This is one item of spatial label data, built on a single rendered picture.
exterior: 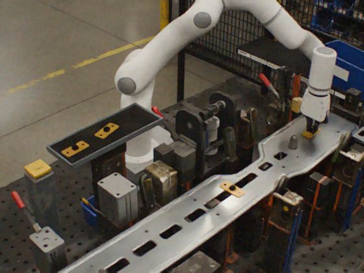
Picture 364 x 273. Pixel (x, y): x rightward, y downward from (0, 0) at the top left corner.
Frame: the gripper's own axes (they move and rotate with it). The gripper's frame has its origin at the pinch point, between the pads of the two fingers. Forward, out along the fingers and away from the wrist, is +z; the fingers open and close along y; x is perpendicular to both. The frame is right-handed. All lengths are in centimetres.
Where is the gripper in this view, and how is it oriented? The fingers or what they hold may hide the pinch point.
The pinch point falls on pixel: (312, 127)
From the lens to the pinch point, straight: 203.4
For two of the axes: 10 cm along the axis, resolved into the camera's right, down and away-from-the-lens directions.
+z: -0.3, 8.3, 5.6
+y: 7.1, 4.1, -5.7
